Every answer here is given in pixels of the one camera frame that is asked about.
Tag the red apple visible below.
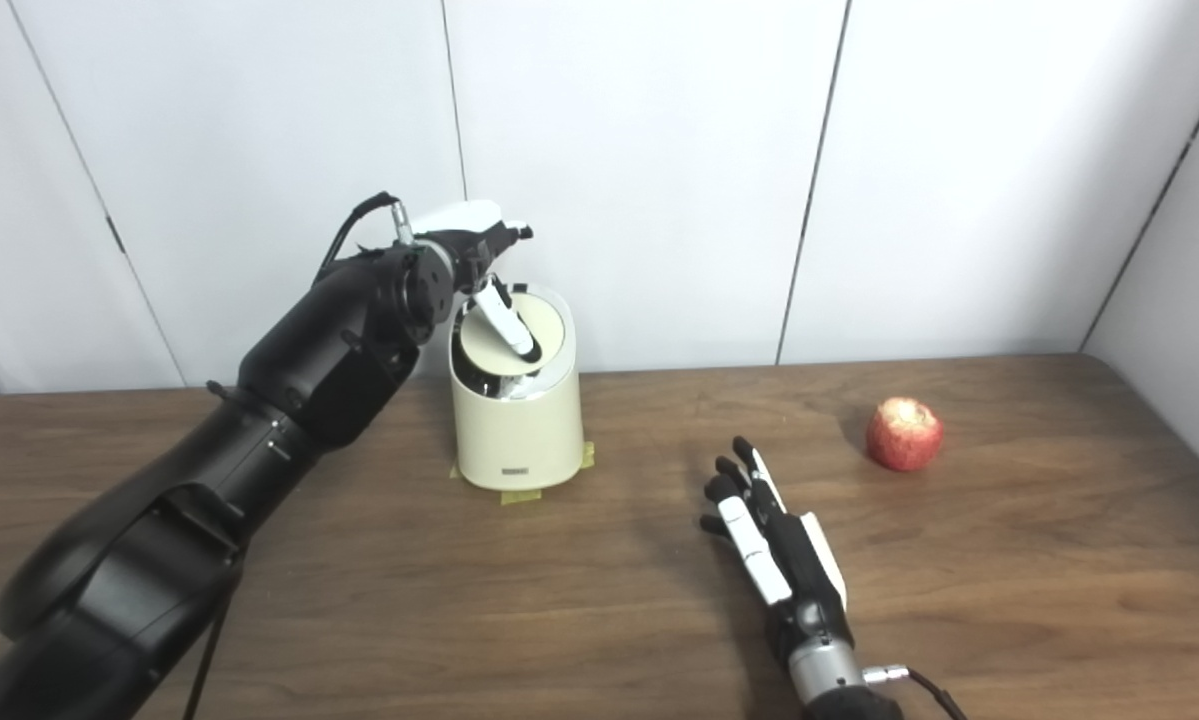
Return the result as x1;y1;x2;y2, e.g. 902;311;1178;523
866;397;945;473

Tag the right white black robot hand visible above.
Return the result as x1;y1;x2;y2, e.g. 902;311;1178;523
699;436;853;666

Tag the round cream bin lid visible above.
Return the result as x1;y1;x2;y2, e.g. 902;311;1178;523
457;292;567;376

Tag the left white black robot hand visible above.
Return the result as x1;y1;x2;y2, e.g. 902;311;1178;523
411;200;542;361

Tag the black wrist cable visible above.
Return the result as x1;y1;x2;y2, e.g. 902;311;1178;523
181;192;415;720
862;665;970;720

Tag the cream-colored bin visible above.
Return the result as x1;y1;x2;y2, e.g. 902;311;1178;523
447;285;585;493

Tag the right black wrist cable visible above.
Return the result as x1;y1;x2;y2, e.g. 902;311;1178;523
862;665;970;720

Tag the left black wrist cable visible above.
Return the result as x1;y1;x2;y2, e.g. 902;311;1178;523
181;192;415;720

